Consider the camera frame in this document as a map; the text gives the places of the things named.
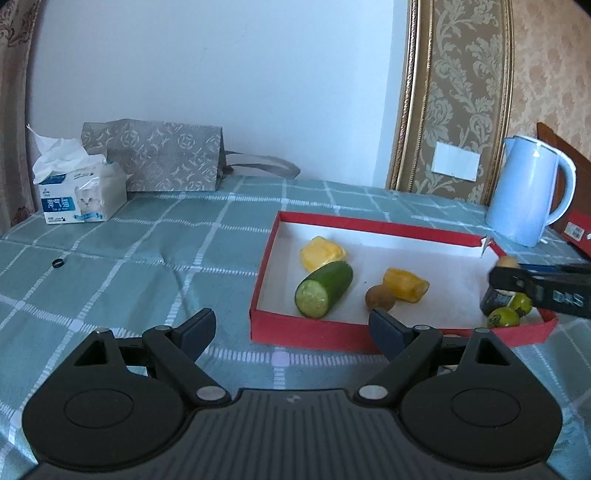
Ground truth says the brown wooden headboard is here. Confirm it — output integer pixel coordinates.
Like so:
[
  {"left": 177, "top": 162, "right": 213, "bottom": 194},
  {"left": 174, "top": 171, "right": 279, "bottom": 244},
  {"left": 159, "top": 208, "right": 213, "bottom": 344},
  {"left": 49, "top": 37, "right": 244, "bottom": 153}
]
[{"left": 536, "top": 121, "right": 591, "bottom": 227}]

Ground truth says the yellow pepper piece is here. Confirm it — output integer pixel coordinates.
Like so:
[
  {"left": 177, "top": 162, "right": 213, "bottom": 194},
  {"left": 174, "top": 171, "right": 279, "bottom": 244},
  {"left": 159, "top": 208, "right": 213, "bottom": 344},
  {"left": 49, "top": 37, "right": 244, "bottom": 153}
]
[
  {"left": 300, "top": 236, "right": 348, "bottom": 272},
  {"left": 383, "top": 268, "right": 430, "bottom": 303}
]

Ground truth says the dark eggplant chunk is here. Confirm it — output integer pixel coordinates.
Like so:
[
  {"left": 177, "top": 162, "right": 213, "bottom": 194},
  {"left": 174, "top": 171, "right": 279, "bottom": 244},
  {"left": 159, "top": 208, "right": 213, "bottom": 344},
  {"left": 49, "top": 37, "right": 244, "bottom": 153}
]
[{"left": 480, "top": 286, "right": 515, "bottom": 316}]

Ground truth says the red shallow cardboard tray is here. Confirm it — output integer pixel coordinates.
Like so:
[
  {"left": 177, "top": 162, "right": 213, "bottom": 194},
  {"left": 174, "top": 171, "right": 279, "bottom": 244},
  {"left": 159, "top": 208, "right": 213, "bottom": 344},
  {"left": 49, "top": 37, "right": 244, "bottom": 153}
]
[{"left": 248, "top": 210, "right": 560, "bottom": 355}]

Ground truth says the brown patterned curtain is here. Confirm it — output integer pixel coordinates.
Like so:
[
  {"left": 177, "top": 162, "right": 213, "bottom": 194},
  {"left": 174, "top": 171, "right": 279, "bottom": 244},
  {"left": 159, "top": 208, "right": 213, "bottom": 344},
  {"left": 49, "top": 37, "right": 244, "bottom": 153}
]
[{"left": 0, "top": 0, "right": 41, "bottom": 233}]

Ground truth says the white wall switch panel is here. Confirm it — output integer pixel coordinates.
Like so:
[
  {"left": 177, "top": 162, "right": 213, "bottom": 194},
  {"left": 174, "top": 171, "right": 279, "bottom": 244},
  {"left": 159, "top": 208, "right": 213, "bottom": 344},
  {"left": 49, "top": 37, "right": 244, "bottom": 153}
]
[{"left": 431, "top": 142, "right": 480, "bottom": 182}]

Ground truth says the red cardboard box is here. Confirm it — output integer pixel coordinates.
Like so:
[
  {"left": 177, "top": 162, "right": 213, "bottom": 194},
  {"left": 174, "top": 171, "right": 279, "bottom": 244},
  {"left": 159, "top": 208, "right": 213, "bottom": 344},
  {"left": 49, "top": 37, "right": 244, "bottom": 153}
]
[{"left": 553, "top": 209, "right": 591, "bottom": 258}]

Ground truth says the white tissue pack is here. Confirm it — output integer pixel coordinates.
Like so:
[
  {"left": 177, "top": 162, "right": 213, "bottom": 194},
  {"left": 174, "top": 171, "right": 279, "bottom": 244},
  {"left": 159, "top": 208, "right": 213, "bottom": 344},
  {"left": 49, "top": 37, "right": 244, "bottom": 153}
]
[{"left": 32, "top": 133, "right": 127, "bottom": 225}]

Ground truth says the light blue electric kettle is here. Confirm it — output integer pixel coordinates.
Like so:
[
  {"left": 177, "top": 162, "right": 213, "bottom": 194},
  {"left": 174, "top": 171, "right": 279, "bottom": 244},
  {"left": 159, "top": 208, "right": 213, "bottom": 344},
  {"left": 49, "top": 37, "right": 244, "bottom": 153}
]
[{"left": 486, "top": 135, "right": 576, "bottom": 247}]

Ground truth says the brown kiwi fruit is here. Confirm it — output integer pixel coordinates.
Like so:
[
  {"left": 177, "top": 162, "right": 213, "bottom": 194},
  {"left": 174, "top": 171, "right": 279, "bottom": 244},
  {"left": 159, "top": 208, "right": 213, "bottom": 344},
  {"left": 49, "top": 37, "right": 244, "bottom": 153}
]
[{"left": 365, "top": 284, "right": 396, "bottom": 311}]

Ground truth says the green tomato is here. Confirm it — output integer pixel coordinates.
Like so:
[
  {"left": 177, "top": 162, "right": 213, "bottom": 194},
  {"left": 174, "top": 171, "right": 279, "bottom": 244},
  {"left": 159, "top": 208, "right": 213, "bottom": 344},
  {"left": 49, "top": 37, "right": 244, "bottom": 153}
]
[
  {"left": 487, "top": 307, "right": 520, "bottom": 328},
  {"left": 508, "top": 293, "right": 533, "bottom": 317}
]

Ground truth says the gold picture frame moulding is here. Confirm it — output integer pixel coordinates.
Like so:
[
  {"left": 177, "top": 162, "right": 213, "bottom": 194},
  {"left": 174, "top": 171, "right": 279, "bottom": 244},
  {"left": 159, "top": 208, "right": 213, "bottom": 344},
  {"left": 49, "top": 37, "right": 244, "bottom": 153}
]
[{"left": 385, "top": 1, "right": 514, "bottom": 204}]

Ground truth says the green cucumber half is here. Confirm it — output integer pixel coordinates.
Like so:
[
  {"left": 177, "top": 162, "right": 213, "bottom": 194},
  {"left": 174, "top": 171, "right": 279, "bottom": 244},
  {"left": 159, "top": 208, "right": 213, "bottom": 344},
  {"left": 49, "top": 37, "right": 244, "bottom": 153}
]
[{"left": 294, "top": 261, "right": 353, "bottom": 319}]

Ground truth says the grey patterned paper bag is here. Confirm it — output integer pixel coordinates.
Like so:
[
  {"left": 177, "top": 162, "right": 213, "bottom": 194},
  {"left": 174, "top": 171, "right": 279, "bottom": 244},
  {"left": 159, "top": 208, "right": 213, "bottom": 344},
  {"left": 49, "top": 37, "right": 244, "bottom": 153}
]
[{"left": 81, "top": 119, "right": 301, "bottom": 192}]

